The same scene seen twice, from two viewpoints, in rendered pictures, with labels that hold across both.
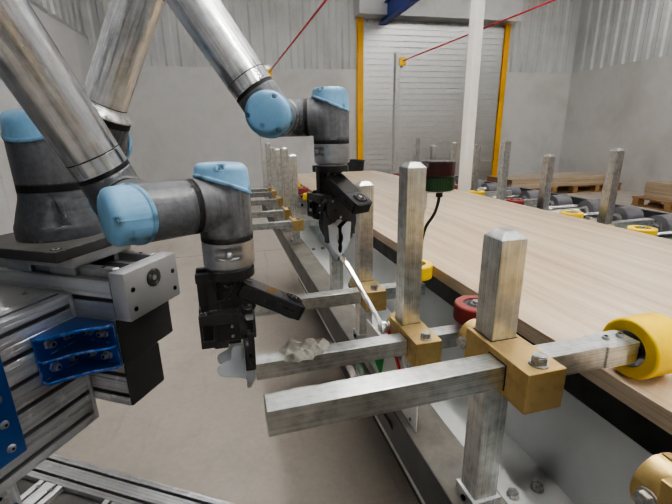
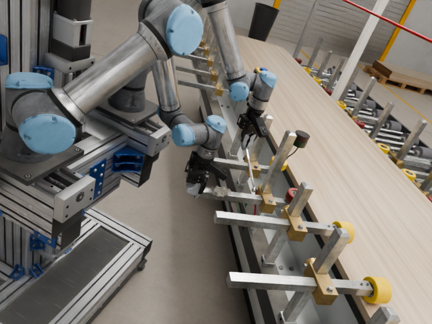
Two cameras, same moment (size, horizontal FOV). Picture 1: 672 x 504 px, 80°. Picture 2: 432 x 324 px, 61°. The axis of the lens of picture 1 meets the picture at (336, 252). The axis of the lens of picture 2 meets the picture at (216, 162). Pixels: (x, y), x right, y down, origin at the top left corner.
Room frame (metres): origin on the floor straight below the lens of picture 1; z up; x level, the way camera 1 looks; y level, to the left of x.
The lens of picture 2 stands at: (-0.60, 0.19, 1.72)
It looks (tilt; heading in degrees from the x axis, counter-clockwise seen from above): 31 degrees down; 356
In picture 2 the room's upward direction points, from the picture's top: 19 degrees clockwise
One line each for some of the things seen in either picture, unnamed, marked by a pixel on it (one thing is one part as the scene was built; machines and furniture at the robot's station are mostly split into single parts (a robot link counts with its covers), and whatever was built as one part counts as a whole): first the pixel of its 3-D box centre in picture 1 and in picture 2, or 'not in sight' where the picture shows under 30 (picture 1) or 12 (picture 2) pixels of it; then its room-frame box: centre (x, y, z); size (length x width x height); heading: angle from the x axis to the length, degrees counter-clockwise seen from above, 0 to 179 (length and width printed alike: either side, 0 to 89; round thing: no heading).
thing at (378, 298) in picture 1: (366, 291); (251, 165); (0.92, -0.07, 0.84); 0.13 x 0.06 x 0.05; 15
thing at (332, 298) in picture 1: (339, 298); (237, 165); (0.88, -0.01, 0.84); 0.43 x 0.03 x 0.04; 105
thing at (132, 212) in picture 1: (147, 210); (187, 132); (0.52, 0.25, 1.12); 0.11 x 0.11 x 0.08; 42
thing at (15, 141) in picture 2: not in sight; (29, 134); (0.29, 0.67, 1.09); 0.15 x 0.15 x 0.10
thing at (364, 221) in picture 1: (363, 277); (252, 158); (0.94, -0.07, 0.87); 0.03 x 0.03 x 0.48; 15
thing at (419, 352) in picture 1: (413, 336); (265, 198); (0.68, -0.14, 0.85); 0.13 x 0.06 x 0.05; 15
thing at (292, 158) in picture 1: (294, 205); (220, 77); (1.90, 0.19, 0.88); 0.03 x 0.03 x 0.48; 15
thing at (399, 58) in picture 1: (398, 126); (312, 18); (3.46, -0.53, 1.25); 0.09 x 0.08 x 1.10; 15
